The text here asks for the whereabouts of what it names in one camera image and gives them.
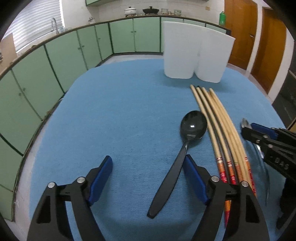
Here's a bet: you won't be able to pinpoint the clear plastic fork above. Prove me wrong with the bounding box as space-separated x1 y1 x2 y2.
253 141 271 207

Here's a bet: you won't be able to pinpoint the red-ended bamboo chopstick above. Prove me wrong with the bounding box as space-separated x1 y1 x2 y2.
190 84 232 229
202 87 248 182
209 88 257 197
196 87 237 184

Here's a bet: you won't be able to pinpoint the black plastic spoon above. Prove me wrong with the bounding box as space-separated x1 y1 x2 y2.
147 110 207 219

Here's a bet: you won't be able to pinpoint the green lower kitchen cabinets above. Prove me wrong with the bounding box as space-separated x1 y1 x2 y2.
0 16 228 222

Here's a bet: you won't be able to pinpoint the green kitchen cabinets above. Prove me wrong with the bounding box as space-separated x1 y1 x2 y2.
85 0 116 6
0 16 228 222

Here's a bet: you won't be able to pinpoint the green upper kitchen cabinets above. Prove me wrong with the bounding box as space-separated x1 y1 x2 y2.
85 0 116 6

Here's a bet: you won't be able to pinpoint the dark glass cabinet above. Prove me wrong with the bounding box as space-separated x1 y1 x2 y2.
272 70 296 128

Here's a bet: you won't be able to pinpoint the brown wooden door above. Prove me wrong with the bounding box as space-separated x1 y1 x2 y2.
224 0 258 70
251 8 287 92

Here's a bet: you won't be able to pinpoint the white two-compartment utensil holder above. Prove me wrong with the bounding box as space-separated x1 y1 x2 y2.
163 21 235 83

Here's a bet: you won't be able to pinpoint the green bottle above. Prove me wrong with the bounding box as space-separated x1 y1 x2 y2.
219 11 226 26

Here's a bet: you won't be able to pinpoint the blue table cloth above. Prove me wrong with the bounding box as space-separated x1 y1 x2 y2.
30 59 283 240

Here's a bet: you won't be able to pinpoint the glass jars on counter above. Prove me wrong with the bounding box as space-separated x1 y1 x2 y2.
161 8 182 16

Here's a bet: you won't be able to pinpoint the black wok with lid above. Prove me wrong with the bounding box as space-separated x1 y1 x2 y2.
142 6 159 15

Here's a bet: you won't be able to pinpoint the white cooking pot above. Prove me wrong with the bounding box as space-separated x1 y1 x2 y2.
125 6 137 17

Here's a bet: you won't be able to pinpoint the chrome sink faucet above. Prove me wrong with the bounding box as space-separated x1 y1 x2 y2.
51 18 59 35

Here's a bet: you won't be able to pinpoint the white window blinds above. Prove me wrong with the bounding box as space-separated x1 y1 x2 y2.
4 0 64 52

